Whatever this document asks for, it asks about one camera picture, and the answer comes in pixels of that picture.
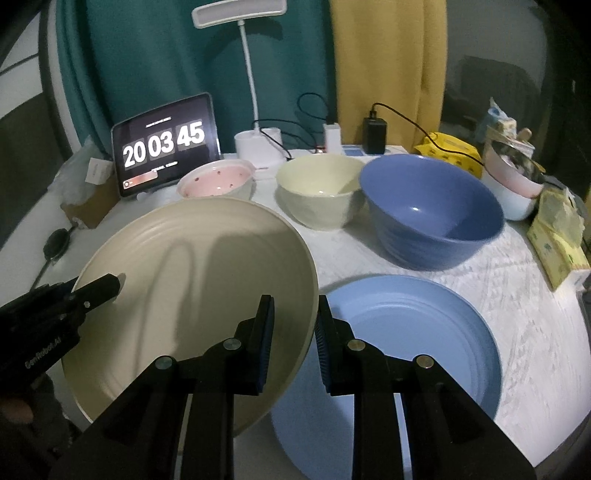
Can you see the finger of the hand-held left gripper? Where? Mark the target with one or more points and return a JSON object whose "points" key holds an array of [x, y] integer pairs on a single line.
{"points": [[101, 290]]}

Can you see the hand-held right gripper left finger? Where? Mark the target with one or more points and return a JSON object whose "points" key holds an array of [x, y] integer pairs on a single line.
{"points": [[265, 344]]}

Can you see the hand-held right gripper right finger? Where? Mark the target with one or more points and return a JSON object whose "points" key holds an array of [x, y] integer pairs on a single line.
{"points": [[323, 344]]}

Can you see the beige ribbed plate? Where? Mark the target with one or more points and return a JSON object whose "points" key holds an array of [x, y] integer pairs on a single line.
{"points": [[184, 258]]}

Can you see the pink strawberry print bowl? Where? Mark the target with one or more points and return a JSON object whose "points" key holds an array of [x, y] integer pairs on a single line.
{"points": [[212, 180]]}

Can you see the light blue ribbed plate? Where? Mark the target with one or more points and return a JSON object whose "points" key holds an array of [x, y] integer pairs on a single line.
{"points": [[392, 332]]}

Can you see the clear plastic bag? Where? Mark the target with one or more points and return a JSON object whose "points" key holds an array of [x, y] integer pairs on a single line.
{"points": [[74, 177]]}

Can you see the cream bowl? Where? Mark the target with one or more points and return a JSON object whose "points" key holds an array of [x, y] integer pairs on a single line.
{"points": [[314, 207]]}

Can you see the large blue bowl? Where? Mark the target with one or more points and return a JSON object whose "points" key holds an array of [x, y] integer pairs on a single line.
{"points": [[415, 240]]}

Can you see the tablet with clock display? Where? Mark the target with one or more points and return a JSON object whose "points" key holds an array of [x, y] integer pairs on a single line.
{"points": [[161, 120]]}

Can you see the white power strip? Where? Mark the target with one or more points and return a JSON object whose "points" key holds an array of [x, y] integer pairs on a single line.
{"points": [[352, 150]]}

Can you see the white desk lamp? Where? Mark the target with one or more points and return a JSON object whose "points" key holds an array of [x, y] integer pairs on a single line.
{"points": [[261, 147]]}

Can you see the white charger block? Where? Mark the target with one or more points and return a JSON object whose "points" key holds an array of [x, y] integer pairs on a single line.
{"points": [[332, 138]]}

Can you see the black charger block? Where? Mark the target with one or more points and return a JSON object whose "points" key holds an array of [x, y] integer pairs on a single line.
{"points": [[374, 136]]}

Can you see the yellow packet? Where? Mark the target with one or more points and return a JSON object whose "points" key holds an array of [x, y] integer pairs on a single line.
{"points": [[443, 147]]}

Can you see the plain white bowl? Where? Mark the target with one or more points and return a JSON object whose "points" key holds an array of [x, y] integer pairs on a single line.
{"points": [[512, 205]]}

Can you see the teal curtain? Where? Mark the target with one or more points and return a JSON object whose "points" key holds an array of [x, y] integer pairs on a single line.
{"points": [[161, 55]]}

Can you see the plain pink bowl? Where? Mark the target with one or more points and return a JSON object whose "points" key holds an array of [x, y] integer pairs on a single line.
{"points": [[517, 184]]}

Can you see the yellow tissue pack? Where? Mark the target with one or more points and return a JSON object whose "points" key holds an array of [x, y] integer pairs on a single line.
{"points": [[561, 263], [561, 212]]}

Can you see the pile of small packets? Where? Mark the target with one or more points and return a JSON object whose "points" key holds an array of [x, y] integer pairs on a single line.
{"points": [[503, 127]]}

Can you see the yellow curtain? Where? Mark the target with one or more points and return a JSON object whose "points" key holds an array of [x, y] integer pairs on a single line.
{"points": [[388, 60]]}

